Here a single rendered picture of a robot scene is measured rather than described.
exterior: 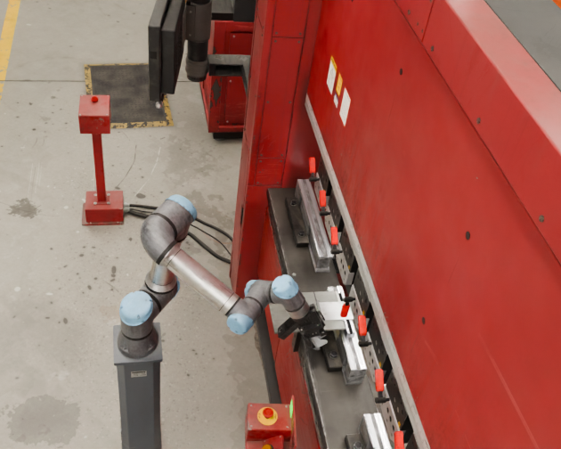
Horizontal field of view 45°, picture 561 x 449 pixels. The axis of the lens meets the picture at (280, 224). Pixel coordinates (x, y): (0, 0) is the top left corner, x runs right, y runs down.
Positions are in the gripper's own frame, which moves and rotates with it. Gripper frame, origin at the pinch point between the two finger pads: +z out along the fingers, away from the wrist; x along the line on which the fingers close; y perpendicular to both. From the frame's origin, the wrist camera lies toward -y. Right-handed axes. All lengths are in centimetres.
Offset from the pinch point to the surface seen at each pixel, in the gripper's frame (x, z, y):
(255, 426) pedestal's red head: -18.3, 9.2, -28.3
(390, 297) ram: -20, -35, 35
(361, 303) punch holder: -4.2, -19.0, 23.2
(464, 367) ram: -61, -51, 50
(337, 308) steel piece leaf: 17.5, 3.3, 8.6
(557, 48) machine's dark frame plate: -25, -97, 90
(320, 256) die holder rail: 47.8, 3.2, 4.6
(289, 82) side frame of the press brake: 99, -48, 16
